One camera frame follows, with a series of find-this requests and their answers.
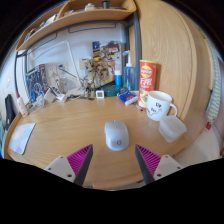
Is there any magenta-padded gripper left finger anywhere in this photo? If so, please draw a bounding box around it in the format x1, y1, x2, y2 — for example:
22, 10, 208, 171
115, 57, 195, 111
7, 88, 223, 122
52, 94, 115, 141
43, 143, 94, 187

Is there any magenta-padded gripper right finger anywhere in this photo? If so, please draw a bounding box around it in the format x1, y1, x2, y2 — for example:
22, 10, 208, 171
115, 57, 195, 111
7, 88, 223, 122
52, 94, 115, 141
134, 143, 184, 185

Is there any grey white computer mouse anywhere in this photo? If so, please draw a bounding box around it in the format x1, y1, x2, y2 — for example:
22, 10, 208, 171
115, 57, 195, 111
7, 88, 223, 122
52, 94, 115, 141
104, 120, 130, 152

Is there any pastel printed mouse pad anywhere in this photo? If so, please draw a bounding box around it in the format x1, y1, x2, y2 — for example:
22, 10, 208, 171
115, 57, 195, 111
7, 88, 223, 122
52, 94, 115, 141
8, 122, 37, 156

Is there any clear plastic food container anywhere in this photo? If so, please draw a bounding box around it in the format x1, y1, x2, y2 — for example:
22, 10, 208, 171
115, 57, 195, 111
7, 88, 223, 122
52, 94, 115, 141
158, 114, 188, 144

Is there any white printed mug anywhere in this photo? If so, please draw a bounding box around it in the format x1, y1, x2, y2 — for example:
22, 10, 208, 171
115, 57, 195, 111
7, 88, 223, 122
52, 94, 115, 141
145, 90, 179, 122

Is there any white power strip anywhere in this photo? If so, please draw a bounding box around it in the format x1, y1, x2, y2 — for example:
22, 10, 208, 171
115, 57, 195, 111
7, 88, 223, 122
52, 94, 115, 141
54, 93, 68, 103

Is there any white charger block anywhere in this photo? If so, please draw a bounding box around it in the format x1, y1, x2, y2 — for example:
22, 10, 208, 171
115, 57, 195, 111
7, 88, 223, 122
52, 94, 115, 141
43, 87, 57, 104

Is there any black bag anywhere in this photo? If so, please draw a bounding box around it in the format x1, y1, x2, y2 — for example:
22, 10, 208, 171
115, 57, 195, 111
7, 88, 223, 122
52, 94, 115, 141
3, 93, 17, 129

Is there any blue tissue packet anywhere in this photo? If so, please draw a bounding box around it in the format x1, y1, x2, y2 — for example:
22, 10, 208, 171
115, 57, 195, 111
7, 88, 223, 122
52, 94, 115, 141
116, 88, 139, 107

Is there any small white cube clock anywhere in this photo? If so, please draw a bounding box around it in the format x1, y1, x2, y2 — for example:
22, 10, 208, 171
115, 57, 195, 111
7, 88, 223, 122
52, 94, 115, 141
95, 89, 105, 100

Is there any red chips can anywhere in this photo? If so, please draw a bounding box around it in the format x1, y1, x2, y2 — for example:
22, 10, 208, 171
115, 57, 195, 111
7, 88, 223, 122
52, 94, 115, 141
137, 59, 158, 110

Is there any blue robot model box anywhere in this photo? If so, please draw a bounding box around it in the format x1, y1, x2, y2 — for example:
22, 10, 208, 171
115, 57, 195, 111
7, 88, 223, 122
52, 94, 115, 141
25, 63, 48, 104

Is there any teal round tin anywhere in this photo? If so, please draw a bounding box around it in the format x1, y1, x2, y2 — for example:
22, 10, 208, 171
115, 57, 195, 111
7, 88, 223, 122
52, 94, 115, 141
101, 84, 122, 98

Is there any beige robot model figure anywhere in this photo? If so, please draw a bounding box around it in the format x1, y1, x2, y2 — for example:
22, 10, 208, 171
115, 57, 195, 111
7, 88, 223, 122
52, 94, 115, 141
81, 58, 101, 99

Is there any blue spray bottle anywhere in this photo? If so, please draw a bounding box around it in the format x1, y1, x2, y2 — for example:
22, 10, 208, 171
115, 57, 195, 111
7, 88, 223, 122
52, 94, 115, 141
122, 49, 137, 92

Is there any blue tube with white cap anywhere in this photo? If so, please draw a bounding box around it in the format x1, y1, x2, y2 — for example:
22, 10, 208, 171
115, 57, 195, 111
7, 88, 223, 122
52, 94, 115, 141
114, 69, 123, 88

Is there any wooden wall shelf unit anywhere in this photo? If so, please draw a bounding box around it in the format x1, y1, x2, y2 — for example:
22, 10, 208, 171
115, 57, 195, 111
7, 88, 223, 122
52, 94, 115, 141
14, 0, 138, 53

